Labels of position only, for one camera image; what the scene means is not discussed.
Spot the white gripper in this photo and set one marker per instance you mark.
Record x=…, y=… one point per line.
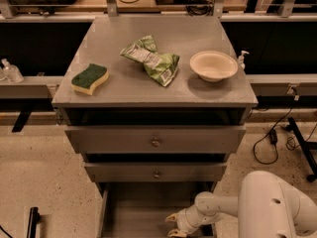
x=182, y=221

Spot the grey bottom drawer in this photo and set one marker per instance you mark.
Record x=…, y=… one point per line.
x=139, y=209

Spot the grey drawer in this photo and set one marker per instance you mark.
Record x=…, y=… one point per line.
x=151, y=172
x=139, y=209
x=155, y=140

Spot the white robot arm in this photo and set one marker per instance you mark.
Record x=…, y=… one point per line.
x=266, y=207

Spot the grey middle drawer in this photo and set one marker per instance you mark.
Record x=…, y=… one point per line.
x=151, y=172

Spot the grey drawer cabinet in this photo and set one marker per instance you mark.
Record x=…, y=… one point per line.
x=129, y=97

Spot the grey top drawer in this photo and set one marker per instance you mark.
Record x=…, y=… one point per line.
x=155, y=140

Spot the black floor bar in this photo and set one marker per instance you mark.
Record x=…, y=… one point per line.
x=34, y=218

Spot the black stand leg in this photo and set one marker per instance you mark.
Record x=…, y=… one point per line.
x=306, y=147

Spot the green chip bag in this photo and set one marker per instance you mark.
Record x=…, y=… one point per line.
x=160, y=67

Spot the white bowl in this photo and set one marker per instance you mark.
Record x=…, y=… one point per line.
x=213, y=66

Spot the green yellow sponge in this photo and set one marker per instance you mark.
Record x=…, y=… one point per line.
x=89, y=79

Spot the white pump bottle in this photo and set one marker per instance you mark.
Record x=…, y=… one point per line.
x=241, y=59

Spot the clear sanitizer bottle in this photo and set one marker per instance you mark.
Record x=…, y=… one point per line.
x=12, y=72

